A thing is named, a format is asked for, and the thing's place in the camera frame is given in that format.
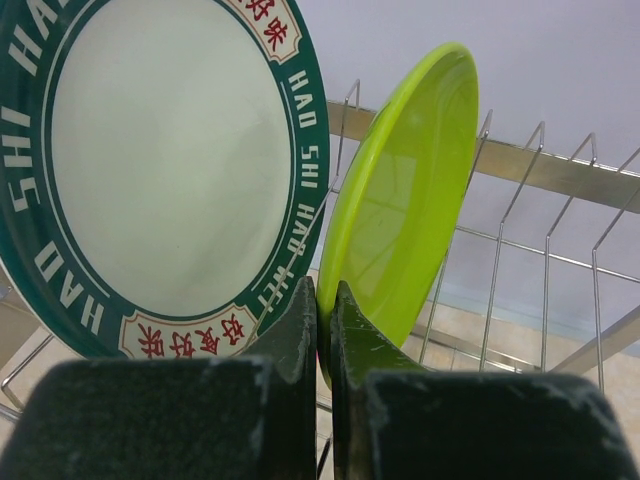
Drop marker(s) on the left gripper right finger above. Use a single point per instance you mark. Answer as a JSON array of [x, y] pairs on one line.
[[395, 419]]

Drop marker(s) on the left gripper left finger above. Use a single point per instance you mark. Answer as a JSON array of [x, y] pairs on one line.
[[251, 416]]

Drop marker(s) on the lime green plate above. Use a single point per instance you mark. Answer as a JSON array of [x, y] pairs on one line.
[[397, 208]]

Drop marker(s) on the white plate green rim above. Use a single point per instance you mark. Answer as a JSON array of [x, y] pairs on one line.
[[163, 170]]

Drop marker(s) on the stainless steel dish rack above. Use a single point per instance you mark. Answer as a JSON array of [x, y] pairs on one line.
[[546, 256]]

